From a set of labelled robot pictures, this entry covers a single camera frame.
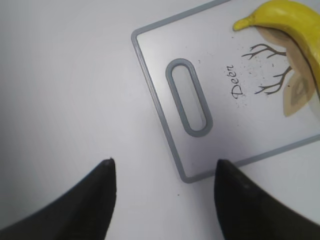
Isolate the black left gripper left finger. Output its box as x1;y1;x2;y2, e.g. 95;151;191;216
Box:
0;158;117;240

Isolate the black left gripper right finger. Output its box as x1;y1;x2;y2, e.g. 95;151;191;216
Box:
213;159;320;240

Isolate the yellow plastic banana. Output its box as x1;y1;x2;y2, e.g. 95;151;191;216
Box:
232;0;320;96

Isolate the white grey cutting board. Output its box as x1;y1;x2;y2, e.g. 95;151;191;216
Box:
131;0;320;183

